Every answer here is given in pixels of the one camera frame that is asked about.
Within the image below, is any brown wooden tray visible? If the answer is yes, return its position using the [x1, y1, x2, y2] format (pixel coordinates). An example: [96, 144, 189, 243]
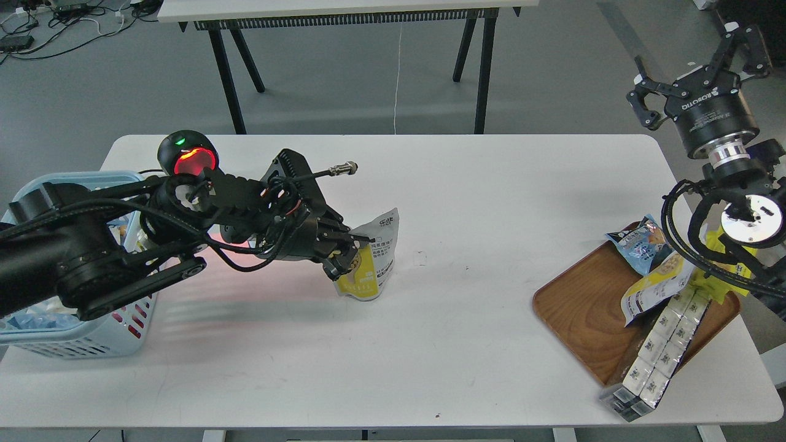
[532, 221, 741, 387]

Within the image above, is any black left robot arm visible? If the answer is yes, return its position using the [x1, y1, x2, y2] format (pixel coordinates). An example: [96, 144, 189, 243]
[2, 149, 372, 321]

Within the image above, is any light blue plastic basket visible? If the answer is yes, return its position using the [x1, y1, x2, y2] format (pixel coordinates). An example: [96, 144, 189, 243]
[1, 171, 157, 359]

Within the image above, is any blue snack bag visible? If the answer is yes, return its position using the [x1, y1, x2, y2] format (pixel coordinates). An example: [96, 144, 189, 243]
[605, 214, 674, 275]

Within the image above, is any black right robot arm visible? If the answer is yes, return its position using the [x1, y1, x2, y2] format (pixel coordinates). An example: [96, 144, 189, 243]
[626, 22, 785, 319]

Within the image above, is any floor cables and power strip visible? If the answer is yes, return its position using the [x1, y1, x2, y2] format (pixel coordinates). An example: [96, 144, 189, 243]
[0, 0, 163, 62]

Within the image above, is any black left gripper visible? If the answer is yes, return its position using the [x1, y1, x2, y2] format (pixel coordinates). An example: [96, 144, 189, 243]
[209, 149, 376, 281]

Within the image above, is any black barcode scanner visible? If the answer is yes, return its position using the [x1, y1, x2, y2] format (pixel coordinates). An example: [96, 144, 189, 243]
[157, 130, 219, 176]

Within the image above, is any white boxed snack multipack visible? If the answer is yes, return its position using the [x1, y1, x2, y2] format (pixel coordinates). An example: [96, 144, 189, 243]
[599, 289, 710, 422]

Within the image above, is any yellow white snack pouch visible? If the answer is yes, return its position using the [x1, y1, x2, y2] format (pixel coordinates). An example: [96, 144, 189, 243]
[620, 252, 696, 327]
[333, 207, 400, 301]

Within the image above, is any white hanging cable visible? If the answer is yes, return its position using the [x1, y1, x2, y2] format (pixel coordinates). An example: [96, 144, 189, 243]
[393, 23, 403, 134]

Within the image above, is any background white table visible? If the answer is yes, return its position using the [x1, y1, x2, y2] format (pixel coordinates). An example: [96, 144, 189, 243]
[157, 1, 538, 134]

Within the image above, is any yellow snack pack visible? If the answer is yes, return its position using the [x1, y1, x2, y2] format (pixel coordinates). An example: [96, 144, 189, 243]
[690, 225, 752, 304]

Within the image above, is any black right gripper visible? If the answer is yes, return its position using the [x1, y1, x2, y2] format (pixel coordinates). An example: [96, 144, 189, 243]
[626, 23, 773, 161]

